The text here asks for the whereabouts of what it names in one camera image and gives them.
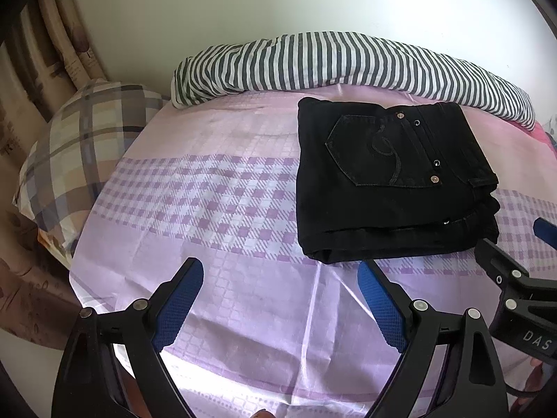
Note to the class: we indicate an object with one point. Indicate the pink cloth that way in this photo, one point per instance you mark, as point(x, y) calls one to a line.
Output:
point(545, 136)

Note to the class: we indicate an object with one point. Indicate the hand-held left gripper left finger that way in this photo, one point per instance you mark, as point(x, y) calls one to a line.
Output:
point(180, 305)

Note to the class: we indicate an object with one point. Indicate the black pants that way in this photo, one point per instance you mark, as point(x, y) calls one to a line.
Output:
point(391, 183)

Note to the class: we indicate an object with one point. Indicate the plaid pillow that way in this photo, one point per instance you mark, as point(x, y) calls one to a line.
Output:
point(82, 152)

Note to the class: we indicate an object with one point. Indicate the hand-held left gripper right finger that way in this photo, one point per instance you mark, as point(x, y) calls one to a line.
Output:
point(383, 309)

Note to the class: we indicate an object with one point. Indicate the purple plaid bed sheet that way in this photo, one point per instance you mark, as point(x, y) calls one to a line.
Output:
point(239, 209)

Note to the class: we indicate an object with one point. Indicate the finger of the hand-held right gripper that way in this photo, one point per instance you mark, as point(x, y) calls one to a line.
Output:
point(546, 230)
point(496, 259)

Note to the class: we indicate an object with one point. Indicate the grey white striped duvet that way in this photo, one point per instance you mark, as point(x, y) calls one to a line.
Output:
point(330, 63)

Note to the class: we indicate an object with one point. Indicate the beige patterned curtain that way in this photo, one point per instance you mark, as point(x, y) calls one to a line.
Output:
point(39, 96)

